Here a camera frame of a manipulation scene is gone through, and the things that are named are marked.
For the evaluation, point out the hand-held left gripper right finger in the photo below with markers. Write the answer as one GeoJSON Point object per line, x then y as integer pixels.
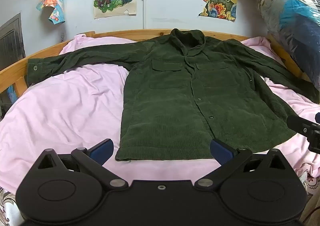
{"type": "Point", "coordinates": [221, 152]}

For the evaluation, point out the dark grey wall panel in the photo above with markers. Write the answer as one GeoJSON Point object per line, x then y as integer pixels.
{"type": "Point", "coordinates": [11, 45]}

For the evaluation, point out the wooden bed frame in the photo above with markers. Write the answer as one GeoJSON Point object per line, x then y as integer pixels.
{"type": "Point", "coordinates": [150, 33]}

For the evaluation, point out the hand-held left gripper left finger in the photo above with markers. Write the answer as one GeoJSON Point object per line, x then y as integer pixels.
{"type": "Point", "coordinates": [101, 152]}

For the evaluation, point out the clear plastic bag of clothes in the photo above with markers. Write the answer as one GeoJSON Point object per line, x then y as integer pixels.
{"type": "Point", "coordinates": [295, 15]}

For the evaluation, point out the pink bed sheet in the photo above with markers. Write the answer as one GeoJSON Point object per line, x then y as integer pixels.
{"type": "Point", "coordinates": [62, 116]}

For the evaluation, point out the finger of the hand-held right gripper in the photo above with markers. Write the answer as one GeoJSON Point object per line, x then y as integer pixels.
{"type": "Point", "coordinates": [300, 124]}

